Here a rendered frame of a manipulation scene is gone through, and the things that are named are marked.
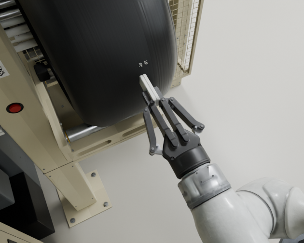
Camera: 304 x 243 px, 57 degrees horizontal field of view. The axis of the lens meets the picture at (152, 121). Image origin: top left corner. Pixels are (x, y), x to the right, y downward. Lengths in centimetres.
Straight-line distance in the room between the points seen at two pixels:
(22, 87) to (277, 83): 198
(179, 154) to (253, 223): 18
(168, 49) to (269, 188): 37
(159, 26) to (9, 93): 44
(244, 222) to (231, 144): 151
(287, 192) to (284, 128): 159
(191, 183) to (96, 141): 53
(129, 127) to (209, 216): 56
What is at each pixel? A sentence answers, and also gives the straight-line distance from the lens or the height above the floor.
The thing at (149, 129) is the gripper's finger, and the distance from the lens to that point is 57.
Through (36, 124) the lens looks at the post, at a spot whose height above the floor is 95.
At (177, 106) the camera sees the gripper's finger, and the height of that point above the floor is 123.
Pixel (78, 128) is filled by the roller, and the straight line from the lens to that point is 95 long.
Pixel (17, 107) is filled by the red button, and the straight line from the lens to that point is 88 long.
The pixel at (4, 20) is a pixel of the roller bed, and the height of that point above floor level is 105.
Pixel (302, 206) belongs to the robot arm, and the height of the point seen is 118.
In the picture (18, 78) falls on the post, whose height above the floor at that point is 116.
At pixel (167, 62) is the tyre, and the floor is 122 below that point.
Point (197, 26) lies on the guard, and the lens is 162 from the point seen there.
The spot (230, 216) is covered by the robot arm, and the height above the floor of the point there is 124.
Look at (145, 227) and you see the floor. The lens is 175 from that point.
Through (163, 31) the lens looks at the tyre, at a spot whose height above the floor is 130.
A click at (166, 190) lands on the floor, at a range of 181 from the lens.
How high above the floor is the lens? 172
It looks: 58 degrees down
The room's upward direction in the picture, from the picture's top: straight up
